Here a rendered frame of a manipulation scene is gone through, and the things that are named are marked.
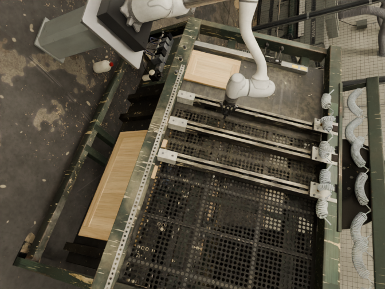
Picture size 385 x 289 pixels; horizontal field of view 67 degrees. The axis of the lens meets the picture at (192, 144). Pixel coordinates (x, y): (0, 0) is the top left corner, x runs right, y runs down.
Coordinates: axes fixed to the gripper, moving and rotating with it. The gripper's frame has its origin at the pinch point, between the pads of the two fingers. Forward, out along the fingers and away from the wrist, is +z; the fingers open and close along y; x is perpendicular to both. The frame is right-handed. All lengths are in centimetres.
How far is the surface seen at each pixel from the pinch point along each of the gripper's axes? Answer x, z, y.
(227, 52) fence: 63, 5, -9
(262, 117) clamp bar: 6.5, 1.5, 26.7
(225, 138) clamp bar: -17.0, 2.5, 3.9
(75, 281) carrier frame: -125, 14, -61
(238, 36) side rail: 87, 8, -3
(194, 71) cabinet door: 37.5, 7.0, -31.1
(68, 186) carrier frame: -68, 42, -99
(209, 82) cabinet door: 30.3, 6.6, -16.9
